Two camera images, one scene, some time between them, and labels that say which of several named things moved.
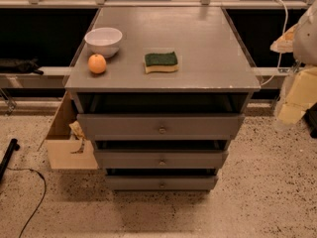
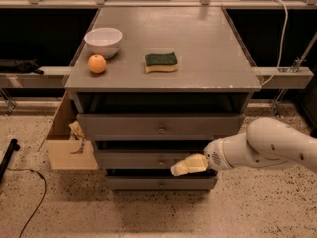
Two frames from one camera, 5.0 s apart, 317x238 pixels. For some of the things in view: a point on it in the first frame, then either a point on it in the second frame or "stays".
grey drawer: (161, 159) stays
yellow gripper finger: (301, 94) -> (194, 163)
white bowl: (103, 41) stays
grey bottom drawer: (160, 182) stays
